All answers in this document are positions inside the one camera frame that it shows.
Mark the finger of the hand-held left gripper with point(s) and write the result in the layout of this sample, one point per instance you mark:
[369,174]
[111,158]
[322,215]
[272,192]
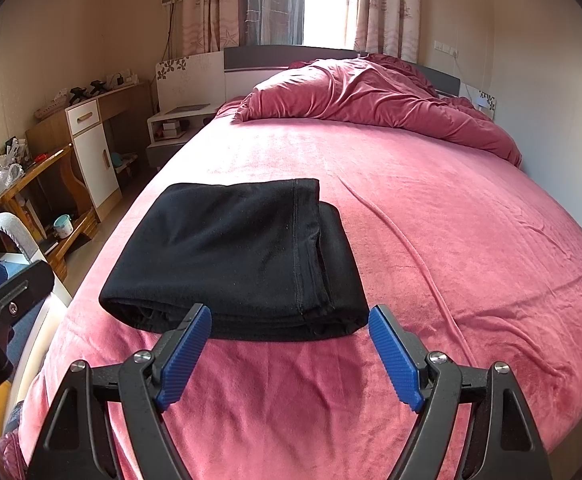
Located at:
[26,285]

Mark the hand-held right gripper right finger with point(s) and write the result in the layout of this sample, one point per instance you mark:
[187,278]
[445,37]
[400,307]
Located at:
[396,355]

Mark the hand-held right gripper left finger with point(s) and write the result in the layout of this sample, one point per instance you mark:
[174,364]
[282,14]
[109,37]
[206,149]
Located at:
[181,355]

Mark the black pants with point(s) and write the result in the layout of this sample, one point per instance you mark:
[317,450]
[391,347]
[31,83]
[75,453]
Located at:
[231,250]

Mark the blue yellow printed cloth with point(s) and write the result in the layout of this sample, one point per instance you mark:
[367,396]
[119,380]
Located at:
[26,325]

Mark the grey white chair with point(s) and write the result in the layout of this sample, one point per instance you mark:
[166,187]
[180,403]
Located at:
[6,230]

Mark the teal cup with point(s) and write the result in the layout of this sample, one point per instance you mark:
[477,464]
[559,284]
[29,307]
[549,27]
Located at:
[63,226]

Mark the clear plastic bag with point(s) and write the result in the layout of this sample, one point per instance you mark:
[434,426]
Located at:
[3,177]

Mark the wooden side table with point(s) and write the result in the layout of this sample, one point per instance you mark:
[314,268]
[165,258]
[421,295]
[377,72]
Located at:
[36,165]

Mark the wooden desk with white cabinet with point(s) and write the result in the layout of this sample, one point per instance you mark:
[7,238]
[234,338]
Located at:
[91,170]

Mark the bed with pink sheet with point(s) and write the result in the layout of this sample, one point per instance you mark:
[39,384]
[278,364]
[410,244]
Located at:
[421,210]

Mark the teal bag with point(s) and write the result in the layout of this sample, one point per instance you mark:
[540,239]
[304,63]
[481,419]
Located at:
[123,162]

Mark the white nightstand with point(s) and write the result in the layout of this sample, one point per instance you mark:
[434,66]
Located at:
[171,150]

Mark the black clamps on desk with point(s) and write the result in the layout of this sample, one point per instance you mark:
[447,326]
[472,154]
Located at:
[88,90]

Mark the books in nightstand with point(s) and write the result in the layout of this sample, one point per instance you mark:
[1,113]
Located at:
[171,129]

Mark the white floral headboard panel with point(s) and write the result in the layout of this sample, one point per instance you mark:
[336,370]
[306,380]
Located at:
[186,80]
[483,100]

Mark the red duvet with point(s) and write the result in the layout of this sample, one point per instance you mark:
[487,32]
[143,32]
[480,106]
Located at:
[361,95]

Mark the dark grey headboard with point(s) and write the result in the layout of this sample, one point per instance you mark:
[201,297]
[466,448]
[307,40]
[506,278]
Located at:
[256,55]

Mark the beige patterned curtain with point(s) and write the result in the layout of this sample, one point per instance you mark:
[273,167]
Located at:
[211,5]
[386,10]

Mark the grey sheer curtain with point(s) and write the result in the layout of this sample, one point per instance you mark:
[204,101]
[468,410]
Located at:
[271,0]

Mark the white wall socket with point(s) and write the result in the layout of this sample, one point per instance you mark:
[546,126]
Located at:
[446,48]

